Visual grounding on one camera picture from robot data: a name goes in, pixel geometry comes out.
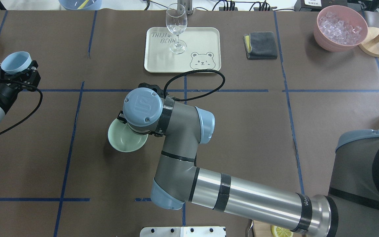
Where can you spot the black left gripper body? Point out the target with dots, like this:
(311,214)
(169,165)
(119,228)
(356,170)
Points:
(2,91)

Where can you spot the light blue plastic cup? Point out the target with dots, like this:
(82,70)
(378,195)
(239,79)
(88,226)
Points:
(16,62)

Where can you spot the light green bowl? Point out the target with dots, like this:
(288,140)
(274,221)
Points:
(122,138)

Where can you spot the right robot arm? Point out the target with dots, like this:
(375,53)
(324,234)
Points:
(350,209)

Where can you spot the blue bowl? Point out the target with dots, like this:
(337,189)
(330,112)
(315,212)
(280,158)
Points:
(92,5)

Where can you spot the pink bowl of ice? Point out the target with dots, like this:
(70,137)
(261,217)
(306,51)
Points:
(339,28)

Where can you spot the yellow plastic fork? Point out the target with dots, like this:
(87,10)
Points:
(83,4)

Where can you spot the clear wine glass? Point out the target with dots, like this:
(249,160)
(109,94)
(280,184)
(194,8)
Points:
(176,22)

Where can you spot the grey and yellow cloth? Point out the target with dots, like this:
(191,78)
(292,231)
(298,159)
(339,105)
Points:
(260,46)

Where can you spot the half lemon slice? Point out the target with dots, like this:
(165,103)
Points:
(277,231)

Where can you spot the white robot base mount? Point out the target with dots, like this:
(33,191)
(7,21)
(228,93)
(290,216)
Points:
(184,231)

